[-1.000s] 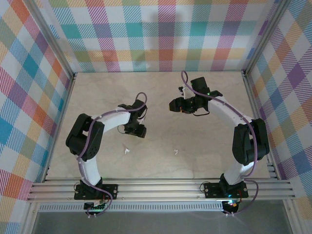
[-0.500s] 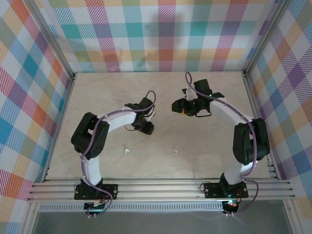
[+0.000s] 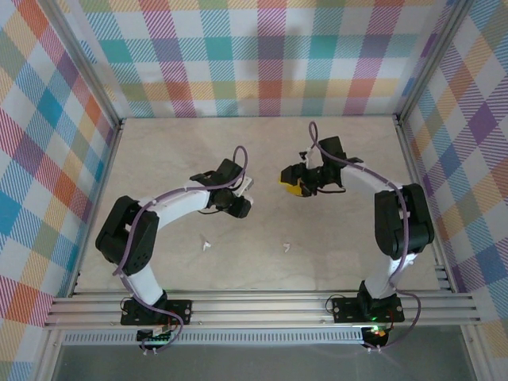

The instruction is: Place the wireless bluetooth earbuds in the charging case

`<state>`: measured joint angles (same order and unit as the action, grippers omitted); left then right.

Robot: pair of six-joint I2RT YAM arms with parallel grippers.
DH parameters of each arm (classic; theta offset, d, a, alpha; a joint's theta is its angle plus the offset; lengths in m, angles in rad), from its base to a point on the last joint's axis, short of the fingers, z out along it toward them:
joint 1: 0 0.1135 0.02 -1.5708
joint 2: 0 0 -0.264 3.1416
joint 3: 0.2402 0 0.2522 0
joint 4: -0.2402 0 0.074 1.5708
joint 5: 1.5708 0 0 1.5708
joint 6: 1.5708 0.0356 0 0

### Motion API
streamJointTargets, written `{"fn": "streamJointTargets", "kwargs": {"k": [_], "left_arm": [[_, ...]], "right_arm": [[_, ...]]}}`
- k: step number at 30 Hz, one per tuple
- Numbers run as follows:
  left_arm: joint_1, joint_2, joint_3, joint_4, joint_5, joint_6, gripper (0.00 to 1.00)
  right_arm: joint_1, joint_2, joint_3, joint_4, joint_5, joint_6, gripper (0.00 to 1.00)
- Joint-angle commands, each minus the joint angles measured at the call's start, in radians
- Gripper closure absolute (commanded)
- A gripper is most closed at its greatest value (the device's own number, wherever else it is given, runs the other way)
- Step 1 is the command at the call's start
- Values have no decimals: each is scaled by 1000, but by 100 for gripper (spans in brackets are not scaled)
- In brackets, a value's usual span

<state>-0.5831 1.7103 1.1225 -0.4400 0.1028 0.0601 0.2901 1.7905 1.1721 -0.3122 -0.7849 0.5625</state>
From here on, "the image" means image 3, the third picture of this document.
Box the left wrist camera with white mount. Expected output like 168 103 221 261
237 177 255 199

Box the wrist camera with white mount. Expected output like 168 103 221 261
237 177 255 199
298 145 325 171

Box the right wrist camera with white mount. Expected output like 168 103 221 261
298 145 325 171

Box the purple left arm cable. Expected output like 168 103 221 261
113 145 252 354

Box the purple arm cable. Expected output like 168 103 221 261
308 121 422 353
113 145 252 354

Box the aluminium side rail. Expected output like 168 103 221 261
67 118 128 298
394 114 456 294

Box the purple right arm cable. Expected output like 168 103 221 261
308 121 422 353

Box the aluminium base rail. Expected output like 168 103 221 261
43 291 481 329

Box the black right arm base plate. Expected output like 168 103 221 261
331 296 406 323

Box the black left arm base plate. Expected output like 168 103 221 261
121 299 194 326

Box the aluminium frame post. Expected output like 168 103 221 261
41 0 124 128
392 0 479 126

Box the slotted grey cable duct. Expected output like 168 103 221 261
63 332 366 345

